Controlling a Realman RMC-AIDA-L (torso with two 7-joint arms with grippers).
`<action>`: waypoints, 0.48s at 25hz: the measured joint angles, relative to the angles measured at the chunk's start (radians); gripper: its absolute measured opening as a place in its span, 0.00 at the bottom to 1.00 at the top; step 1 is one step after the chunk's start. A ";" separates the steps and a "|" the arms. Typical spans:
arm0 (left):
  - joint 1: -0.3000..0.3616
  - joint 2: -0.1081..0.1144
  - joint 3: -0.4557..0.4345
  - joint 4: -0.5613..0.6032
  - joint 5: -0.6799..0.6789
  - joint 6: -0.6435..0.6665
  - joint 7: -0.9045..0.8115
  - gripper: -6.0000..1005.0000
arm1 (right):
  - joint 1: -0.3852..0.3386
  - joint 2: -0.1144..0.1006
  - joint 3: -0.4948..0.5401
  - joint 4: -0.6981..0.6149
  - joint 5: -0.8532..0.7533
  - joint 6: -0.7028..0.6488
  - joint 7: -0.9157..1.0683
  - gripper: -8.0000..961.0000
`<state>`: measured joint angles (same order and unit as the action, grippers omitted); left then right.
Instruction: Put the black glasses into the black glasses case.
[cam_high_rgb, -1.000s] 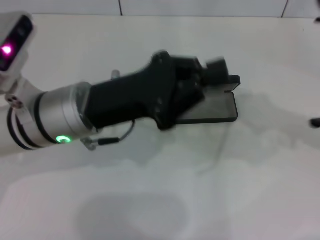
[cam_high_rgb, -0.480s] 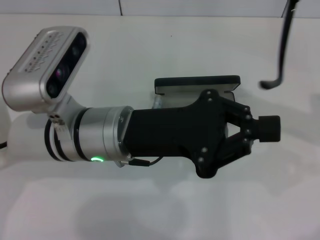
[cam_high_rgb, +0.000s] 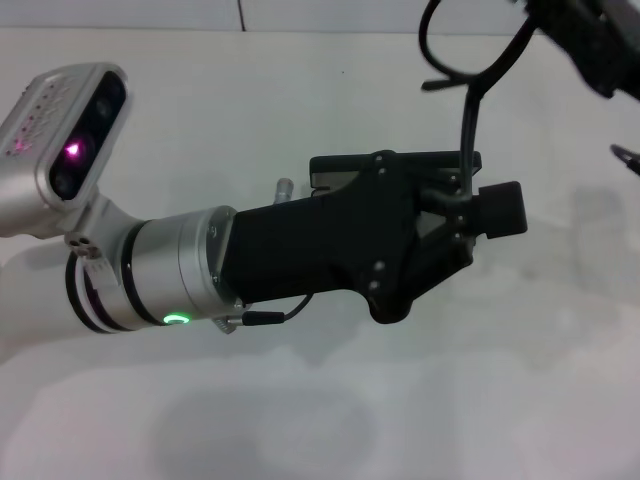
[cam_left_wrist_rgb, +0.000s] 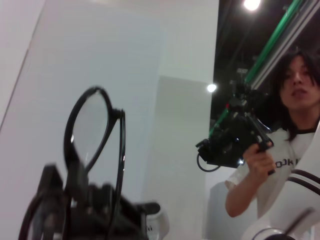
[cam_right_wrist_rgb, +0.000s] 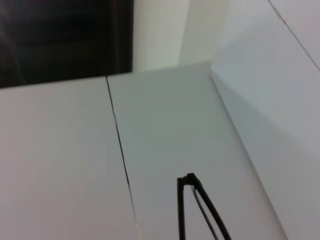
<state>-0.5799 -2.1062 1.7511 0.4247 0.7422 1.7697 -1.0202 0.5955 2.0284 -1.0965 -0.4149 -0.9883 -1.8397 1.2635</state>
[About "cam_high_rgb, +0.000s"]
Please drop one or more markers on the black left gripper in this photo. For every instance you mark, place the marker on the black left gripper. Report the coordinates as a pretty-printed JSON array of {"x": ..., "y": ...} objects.
[{"x": 320, "y": 250}]

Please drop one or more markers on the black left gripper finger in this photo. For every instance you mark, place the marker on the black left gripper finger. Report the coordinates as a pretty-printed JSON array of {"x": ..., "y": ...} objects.
[
  {"x": 500, "y": 197},
  {"x": 502, "y": 225}
]

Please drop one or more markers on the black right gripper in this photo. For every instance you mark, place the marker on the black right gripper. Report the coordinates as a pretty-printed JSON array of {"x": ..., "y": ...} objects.
[{"x": 590, "y": 45}]

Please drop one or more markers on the black glasses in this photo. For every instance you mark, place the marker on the black glasses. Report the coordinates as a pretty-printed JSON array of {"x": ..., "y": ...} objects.
[{"x": 470, "y": 125}]

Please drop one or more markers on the black glasses case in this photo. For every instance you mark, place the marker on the black glasses case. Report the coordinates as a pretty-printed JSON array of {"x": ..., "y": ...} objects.
[{"x": 340, "y": 162}]

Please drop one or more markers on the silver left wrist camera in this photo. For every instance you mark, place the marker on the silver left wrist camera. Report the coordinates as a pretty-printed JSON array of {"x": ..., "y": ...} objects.
[{"x": 65, "y": 115}]

